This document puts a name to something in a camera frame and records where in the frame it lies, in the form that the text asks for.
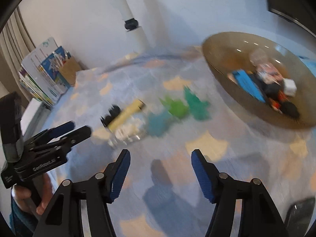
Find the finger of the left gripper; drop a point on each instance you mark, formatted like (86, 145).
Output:
(47, 135)
(73, 138)

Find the blue rectangular box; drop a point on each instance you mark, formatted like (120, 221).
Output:
(246, 83)

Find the red-clothed black-haired doll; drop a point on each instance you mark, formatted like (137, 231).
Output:
(281, 103)

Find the black-haired white doll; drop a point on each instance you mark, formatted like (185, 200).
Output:
(268, 90)

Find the patterned fan-print table mat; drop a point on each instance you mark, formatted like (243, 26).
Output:
(161, 195)

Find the wall-mounted black television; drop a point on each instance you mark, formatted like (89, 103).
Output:
(300, 12)

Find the white lamp pole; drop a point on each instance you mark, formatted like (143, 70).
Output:
(134, 31)

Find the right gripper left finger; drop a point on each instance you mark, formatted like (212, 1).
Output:
(62, 216)

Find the black small toy figure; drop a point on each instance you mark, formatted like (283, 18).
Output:
(114, 112)

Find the clear case with white tape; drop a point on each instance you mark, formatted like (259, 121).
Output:
(133, 130)

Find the white square box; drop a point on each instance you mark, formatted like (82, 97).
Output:
(289, 87)

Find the pink card pack in bowl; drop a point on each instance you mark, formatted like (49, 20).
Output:
(268, 73)

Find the light green plastic toy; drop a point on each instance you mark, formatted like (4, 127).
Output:
(175, 107)

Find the teal plastic tree toy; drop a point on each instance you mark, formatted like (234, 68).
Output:
(158, 124)

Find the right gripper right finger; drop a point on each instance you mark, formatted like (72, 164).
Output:
(259, 215)

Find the dark green plastic tree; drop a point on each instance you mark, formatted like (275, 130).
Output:
(197, 107)

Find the brown cardboard pen holder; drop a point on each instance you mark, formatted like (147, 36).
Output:
(69, 70)

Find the person's left hand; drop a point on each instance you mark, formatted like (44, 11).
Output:
(20, 194)

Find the row of upright books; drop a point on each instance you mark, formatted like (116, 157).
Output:
(42, 71)

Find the black smartphone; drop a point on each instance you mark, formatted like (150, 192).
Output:
(299, 217)

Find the amber ribbed glass bowl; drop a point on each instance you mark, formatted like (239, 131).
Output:
(229, 51)

